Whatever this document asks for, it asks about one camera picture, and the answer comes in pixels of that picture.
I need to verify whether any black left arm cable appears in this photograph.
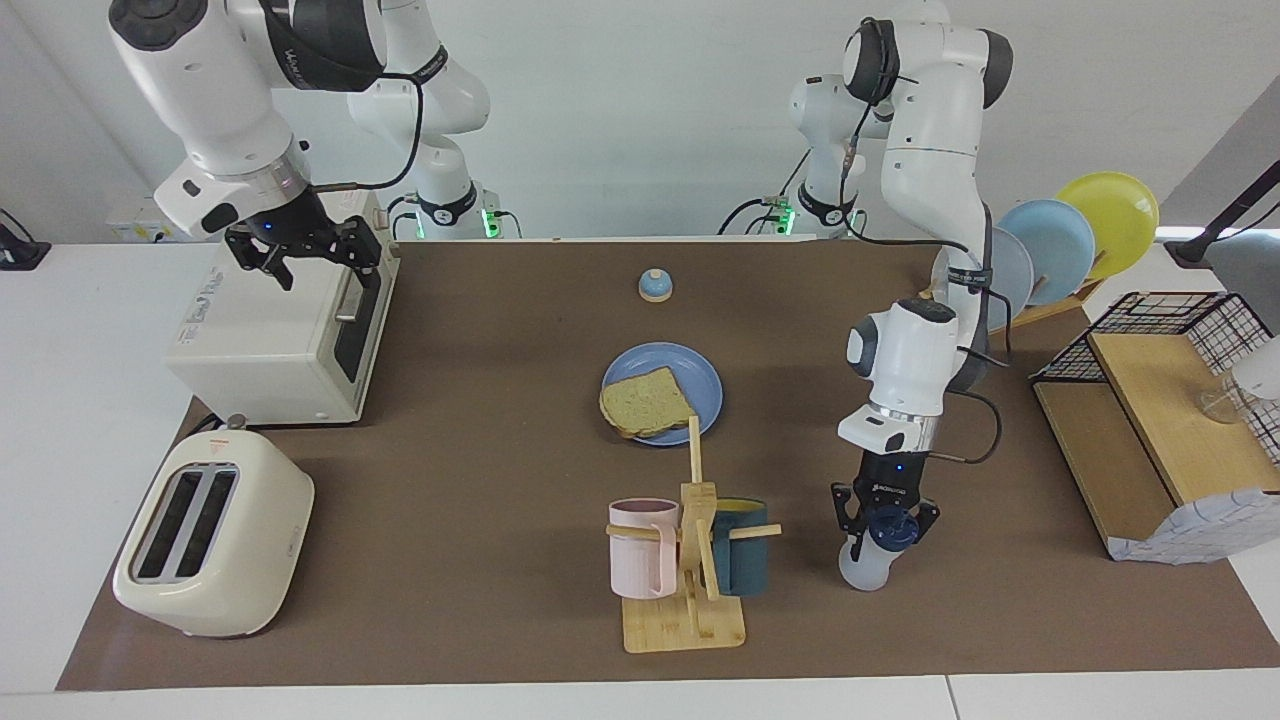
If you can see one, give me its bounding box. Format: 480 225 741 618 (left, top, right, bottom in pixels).
840 15 1013 467

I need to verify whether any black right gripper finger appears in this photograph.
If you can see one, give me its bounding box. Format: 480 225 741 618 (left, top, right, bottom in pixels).
333 214 387 291
243 250 294 292

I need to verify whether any white rounded object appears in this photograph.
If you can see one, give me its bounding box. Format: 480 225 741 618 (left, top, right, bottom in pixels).
1230 335 1280 403

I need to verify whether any white bottle with blue cap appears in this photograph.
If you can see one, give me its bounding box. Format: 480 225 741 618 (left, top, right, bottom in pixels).
838 503 923 593

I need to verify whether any black wire basket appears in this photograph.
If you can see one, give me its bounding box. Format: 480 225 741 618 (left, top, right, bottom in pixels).
1030 291 1280 471

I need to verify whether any light blue plate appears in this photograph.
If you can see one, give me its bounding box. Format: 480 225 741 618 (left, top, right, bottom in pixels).
1000 199 1097 307

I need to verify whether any pink mug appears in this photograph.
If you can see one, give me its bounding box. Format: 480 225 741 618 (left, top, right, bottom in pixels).
609 498 681 599

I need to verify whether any yellow plate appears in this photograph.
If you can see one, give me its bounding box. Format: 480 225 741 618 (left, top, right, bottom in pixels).
1055 171 1161 281

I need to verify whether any white socket box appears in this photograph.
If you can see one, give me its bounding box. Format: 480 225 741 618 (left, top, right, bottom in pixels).
107 195 177 244

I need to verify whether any cream two-slot toaster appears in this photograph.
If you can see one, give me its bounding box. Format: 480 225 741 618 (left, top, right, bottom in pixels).
112 428 316 639

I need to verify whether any blue round plate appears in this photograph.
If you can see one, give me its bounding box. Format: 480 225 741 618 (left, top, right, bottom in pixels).
601 342 724 447

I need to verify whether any wooden plate rack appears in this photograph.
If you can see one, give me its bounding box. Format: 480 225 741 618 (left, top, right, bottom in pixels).
918 278 1106 346

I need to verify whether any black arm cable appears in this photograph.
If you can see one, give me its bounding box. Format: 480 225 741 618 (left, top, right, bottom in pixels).
840 15 1013 467
305 70 425 193

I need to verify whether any wooden mug rack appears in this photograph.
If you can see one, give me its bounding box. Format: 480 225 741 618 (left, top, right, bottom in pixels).
606 415 783 654

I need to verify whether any black stand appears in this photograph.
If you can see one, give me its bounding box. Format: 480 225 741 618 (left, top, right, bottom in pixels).
1165 160 1280 269

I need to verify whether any pale grey plate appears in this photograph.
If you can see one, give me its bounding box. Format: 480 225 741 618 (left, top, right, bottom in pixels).
930 227 1036 331

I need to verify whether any clear glass cup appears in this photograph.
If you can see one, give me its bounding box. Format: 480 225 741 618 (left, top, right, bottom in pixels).
1196 375 1256 427

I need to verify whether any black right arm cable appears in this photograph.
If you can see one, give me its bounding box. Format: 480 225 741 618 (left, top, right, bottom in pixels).
305 70 425 193

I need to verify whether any toasted bread slice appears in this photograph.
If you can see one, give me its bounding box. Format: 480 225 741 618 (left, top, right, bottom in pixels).
599 367 698 439

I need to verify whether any brown table mat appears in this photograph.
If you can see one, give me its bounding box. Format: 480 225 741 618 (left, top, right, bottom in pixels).
56 238 1280 691

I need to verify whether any black clamp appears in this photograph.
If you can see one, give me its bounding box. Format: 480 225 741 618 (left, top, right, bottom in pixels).
0 208 51 271

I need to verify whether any white toaster oven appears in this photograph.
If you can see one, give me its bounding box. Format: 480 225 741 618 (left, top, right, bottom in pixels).
165 186 401 426

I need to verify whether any teal mug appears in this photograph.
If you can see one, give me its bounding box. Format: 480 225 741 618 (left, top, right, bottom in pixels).
712 497 770 598

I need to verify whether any wooden shelf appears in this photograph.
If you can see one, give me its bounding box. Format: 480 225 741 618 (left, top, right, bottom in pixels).
1032 330 1280 563

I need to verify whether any grey rounded object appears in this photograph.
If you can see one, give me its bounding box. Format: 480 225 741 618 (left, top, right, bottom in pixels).
1205 232 1280 301

